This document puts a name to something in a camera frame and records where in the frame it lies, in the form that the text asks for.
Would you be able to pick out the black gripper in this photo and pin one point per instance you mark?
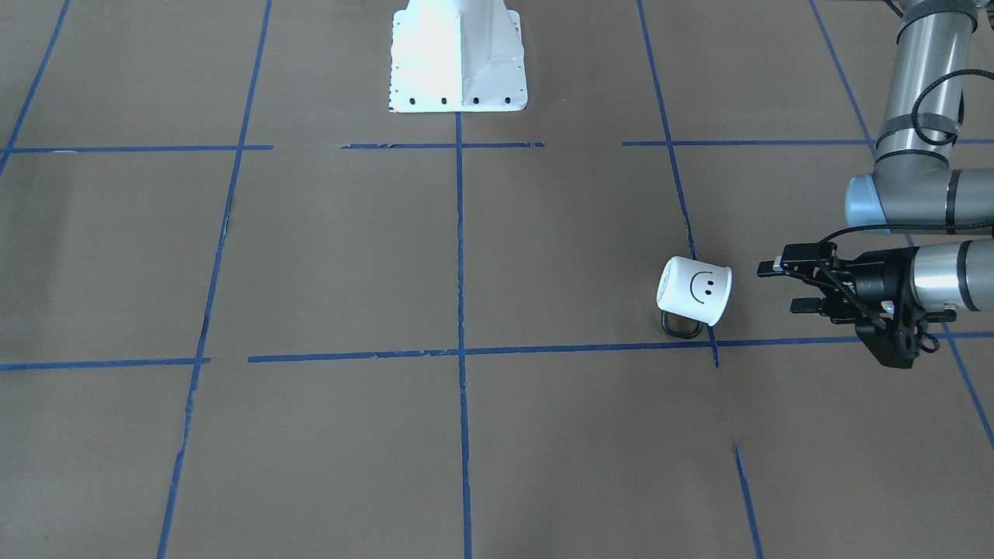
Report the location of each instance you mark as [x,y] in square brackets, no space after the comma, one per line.
[876,281]

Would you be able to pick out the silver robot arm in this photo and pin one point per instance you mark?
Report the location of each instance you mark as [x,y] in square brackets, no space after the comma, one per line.
[913,189]

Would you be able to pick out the white mug with smiley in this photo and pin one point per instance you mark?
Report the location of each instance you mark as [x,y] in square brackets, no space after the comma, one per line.
[694,290]

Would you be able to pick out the brown paper table cover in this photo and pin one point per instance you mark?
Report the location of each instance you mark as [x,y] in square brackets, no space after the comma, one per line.
[248,312]

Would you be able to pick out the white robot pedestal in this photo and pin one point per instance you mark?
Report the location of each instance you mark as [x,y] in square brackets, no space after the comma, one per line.
[457,57]

